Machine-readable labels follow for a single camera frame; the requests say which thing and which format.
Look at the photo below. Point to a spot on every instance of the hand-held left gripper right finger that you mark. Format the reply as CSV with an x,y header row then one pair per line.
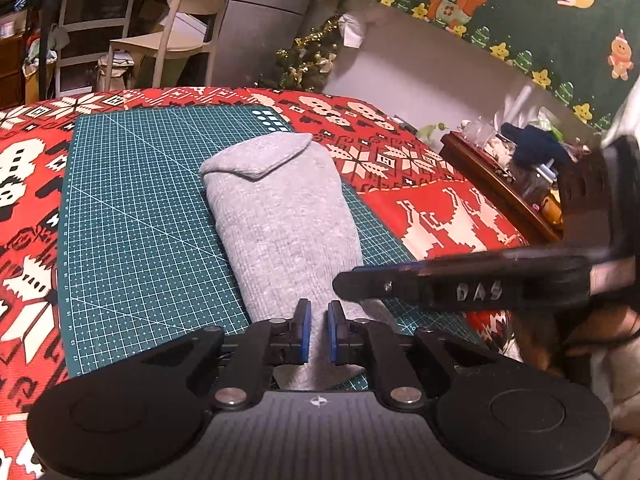
x,y
332,332

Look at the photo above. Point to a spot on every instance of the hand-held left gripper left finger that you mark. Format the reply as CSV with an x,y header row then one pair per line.
x,y
303,330

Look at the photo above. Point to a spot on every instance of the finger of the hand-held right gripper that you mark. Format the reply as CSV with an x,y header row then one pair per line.
x,y
365,285

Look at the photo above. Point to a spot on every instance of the grey polo shirt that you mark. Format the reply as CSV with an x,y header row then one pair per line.
x,y
285,220

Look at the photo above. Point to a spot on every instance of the person's right hand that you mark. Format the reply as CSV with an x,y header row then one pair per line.
x,y
540,340

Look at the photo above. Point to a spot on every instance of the red patterned blanket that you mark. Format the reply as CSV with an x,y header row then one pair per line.
x,y
435,200

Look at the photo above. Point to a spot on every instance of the wooden bedside table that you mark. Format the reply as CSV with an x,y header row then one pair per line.
x,y
480,175

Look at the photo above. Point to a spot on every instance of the dark blue knitted cloth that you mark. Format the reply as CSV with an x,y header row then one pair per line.
x,y
530,145

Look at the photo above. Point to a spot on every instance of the green dinosaur toy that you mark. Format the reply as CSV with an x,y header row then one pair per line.
x,y
430,131

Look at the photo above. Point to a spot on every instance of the pink quilted garment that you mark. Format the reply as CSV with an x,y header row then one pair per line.
x,y
622,390

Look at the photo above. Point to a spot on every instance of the green cutting mat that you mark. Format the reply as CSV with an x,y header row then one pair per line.
x,y
140,200

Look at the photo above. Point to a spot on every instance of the small decorated fir tree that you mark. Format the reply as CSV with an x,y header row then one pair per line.
x,y
305,60

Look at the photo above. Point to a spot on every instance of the grey refrigerator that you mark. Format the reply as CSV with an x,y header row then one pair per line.
x,y
270,20

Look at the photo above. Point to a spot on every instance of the white canvas bag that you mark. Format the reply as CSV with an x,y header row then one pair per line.
x,y
112,72

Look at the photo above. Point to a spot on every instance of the beige plastic chair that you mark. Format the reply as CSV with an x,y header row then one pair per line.
x,y
145,42

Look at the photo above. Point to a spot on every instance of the dark wooden desk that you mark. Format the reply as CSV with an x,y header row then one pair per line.
x,y
46,50

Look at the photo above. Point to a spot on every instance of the brown wooden drawer cabinet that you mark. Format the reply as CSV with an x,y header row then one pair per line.
x,y
10,75

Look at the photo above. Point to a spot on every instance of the white paper on wall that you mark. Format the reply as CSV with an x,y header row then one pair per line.
x,y
352,32

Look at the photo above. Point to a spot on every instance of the green festive wall banner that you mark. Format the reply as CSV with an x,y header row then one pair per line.
x,y
550,35

